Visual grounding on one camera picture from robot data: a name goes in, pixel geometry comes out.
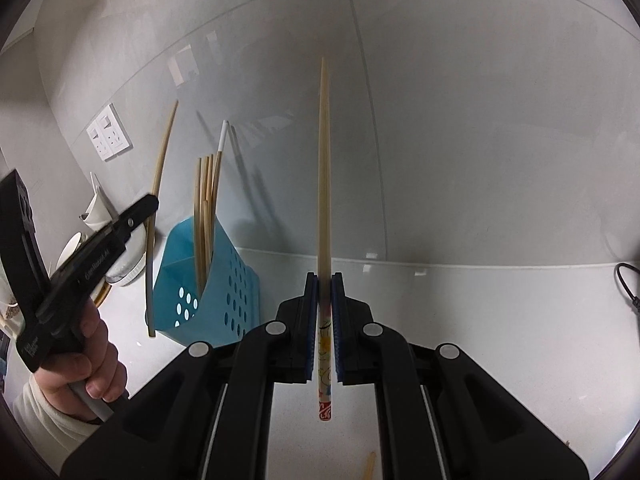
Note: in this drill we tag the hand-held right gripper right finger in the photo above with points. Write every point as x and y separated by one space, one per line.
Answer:
338 330

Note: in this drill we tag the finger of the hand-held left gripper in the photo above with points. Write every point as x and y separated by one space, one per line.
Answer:
22 260
115 237

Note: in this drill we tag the brown patterned mug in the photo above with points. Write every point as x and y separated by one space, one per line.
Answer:
7 310

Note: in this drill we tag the white ribbed dish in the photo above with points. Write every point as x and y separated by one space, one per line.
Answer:
127 276

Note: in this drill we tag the blue plastic utensil holder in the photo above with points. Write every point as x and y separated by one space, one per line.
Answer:
218 255

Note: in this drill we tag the plate with brown rim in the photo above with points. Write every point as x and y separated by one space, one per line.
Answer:
102 294

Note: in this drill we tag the white ended chopstick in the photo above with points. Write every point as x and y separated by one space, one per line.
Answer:
224 135

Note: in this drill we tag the white bowl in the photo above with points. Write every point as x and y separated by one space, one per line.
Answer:
130 252

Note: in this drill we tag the white wall socket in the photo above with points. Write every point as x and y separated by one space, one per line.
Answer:
99 142
117 127

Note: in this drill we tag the white cup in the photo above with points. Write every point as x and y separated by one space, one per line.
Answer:
97 205

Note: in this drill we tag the person's left forearm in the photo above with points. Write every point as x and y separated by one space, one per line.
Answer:
45 430

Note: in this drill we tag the group of wooden chopsticks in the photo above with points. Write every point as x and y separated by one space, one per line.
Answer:
205 220

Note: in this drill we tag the person's left hand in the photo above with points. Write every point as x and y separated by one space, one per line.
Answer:
90 375

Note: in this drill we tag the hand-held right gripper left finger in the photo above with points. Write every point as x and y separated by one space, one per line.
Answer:
312 330

